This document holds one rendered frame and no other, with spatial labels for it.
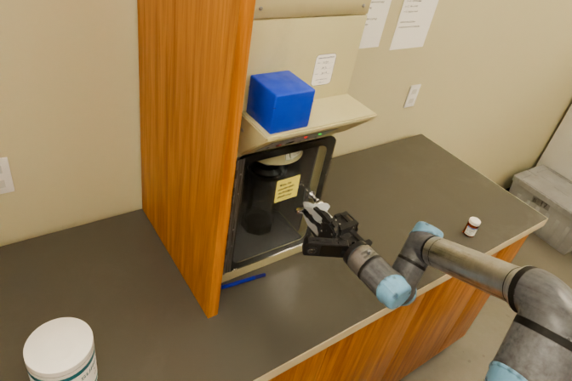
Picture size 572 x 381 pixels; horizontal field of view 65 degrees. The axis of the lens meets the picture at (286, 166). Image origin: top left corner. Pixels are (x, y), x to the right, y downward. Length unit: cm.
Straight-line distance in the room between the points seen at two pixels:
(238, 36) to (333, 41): 32
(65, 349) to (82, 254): 43
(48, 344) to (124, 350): 21
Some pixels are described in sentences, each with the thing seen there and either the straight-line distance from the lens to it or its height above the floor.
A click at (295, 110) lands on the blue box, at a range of 94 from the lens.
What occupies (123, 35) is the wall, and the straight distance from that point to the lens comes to 131.
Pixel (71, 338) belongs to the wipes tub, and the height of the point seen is 109.
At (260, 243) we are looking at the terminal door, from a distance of 132.
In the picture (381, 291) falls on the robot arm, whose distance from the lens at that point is 109.
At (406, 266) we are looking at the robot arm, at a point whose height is 120.
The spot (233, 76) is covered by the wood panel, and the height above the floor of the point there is 164.
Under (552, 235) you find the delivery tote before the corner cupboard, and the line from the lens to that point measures 376.
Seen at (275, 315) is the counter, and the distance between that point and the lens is 132.
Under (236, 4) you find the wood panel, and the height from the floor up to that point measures 177.
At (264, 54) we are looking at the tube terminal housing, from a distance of 97.
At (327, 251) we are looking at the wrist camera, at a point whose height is 119.
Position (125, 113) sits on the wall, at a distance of 141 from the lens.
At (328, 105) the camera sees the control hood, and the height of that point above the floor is 151.
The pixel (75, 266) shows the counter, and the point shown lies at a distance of 144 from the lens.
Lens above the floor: 199
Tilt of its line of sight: 34 degrees down
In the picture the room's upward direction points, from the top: 11 degrees clockwise
